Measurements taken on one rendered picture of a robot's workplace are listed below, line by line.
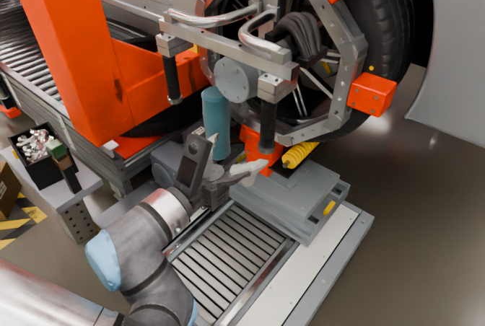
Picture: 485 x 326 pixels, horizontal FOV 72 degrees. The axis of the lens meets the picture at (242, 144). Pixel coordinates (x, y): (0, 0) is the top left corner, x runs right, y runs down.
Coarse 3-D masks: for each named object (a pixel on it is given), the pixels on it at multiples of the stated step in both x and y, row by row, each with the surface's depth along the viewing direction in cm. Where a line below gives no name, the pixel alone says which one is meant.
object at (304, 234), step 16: (240, 160) 164; (240, 192) 153; (336, 192) 149; (256, 208) 147; (272, 208) 146; (320, 208) 146; (336, 208) 151; (272, 224) 146; (288, 224) 138; (304, 224) 139; (320, 224) 139; (304, 240) 136
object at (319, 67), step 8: (288, 0) 111; (304, 0) 107; (304, 8) 109; (312, 8) 107; (320, 32) 105; (288, 40) 114; (320, 40) 106; (328, 40) 109; (296, 48) 113; (328, 48) 111; (336, 48) 109; (320, 64) 116; (328, 64) 114; (336, 64) 112; (320, 72) 117
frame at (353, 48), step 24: (216, 0) 103; (312, 0) 79; (336, 24) 78; (360, 48) 79; (360, 72) 86; (336, 96) 88; (240, 120) 119; (312, 120) 103; (336, 120) 92; (288, 144) 109
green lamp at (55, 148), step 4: (56, 140) 101; (48, 144) 100; (52, 144) 100; (56, 144) 100; (60, 144) 100; (48, 148) 99; (52, 148) 98; (56, 148) 99; (60, 148) 100; (64, 148) 101; (48, 152) 101; (52, 152) 98; (56, 152) 99; (60, 152) 100; (64, 152) 101; (52, 156) 100; (56, 156) 100; (60, 156) 101
